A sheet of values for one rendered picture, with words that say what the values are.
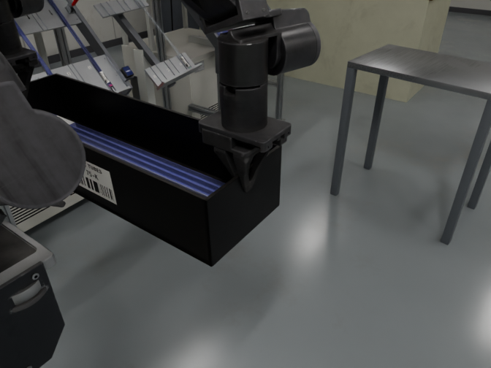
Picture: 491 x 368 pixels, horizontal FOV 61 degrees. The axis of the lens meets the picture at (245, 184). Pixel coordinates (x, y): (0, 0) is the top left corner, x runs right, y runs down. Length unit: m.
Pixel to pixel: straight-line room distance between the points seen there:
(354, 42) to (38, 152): 3.85
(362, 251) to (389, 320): 0.42
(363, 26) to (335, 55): 0.37
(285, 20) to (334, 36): 3.66
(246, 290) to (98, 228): 0.91
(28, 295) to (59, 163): 0.27
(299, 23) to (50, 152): 0.32
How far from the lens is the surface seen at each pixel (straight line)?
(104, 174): 0.65
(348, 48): 4.14
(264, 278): 1.98
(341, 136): 2.36
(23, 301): 0.60
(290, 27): 0.52
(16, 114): 0.36
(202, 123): 0.53
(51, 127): 0.36
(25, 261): 0.61
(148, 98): 2.37
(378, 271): 2.10
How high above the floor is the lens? 1.41
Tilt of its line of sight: 33 degrees down
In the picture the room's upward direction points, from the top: straight up
